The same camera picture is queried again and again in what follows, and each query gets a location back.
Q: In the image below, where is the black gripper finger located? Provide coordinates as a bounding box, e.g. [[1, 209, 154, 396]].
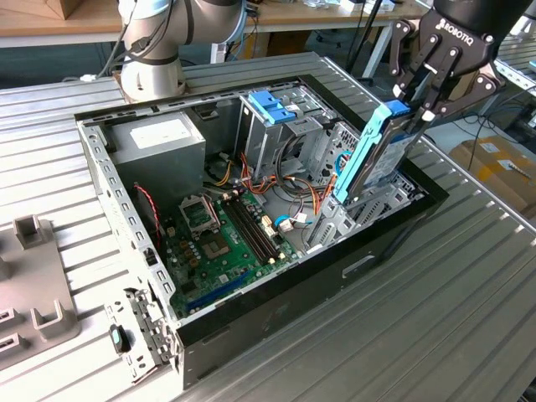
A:
[[388, 18, 446, 106], [418, 44, 508, 124]]

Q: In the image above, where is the hard disk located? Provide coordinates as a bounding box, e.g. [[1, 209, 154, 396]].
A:
[[332, 99, 420, 207]]

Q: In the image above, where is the orange yellow red power wire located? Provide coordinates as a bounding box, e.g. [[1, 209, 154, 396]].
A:
[[240, 152, 338, 217]]

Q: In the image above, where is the grey metal disk bay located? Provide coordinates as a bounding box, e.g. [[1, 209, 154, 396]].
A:
[[301, 121, 426, 256]]

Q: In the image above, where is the metal slat side table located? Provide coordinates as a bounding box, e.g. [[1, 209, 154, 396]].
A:
[[493, 33, 536, 91]]

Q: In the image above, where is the cardboard box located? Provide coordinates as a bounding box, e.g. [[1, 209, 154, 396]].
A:
[[448, 136, 536, 221]]

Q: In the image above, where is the blue plastic drive latch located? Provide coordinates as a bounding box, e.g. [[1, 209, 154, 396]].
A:
[[249, 91, 281, 115], [267, 105, 296, 126]]

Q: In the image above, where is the grey metal drive cage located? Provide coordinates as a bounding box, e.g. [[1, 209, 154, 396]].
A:
[[233, 89, 328, 178]]

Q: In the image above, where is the white power adapter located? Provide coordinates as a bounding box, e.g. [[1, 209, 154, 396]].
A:
[[209, 41, 229, 64]]

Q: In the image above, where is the black RAM slot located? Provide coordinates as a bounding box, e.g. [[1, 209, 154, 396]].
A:
[[220, 197, 269, 265], [225, 195, 274, 263], [230, 193, 278, 260], [235, 191, 283, 258]]

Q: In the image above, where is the open black PC case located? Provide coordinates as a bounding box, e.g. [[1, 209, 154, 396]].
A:
[[73, 74, 451, 389]]

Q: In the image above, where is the metal socket cover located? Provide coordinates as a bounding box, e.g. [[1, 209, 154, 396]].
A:
[[178, 193, 222, 233]]

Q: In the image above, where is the CPU socket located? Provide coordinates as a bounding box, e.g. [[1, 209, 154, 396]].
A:
[[199, 232, 232, 264]]

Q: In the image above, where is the green motherboard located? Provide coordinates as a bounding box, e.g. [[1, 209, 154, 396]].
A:
[[161, 188, 301, 319]]

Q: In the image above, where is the grey power supply unit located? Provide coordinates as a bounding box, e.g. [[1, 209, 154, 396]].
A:
[[105, 111, 208, 203]]

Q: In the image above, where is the blue expansion slot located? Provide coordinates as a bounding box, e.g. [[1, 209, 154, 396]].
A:
[[186, 271, 253, 314]]

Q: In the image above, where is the brown wooden box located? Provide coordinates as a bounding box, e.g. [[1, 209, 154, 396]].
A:
[[44, 0, 91, 21]]

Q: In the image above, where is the long wooden desk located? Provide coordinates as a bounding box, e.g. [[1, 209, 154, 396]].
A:
[[0, 0, 424, 49]]

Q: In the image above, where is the small black teal object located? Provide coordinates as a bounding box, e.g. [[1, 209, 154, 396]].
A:
[[107, 322, 132, 355]]

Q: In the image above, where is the grey parts rack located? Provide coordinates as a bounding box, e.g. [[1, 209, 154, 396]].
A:
[[0, 215, 83, 372]]

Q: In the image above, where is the blue data wire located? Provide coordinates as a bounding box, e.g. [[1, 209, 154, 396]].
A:
[[335, 149, 353, 186]]

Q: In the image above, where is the black cable bundle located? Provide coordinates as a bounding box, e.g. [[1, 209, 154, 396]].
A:
[[276, 132, 309, 179]]

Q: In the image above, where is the white wire plug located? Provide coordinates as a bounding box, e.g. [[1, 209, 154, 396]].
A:
[[272, 213, 296, 232]]

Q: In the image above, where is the yellow black wire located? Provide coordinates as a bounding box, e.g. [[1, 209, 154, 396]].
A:
[[209, 158, 234, 188]]

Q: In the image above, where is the red black twisted wire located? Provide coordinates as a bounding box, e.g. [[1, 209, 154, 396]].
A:
[[132, 181, 165, 255]]

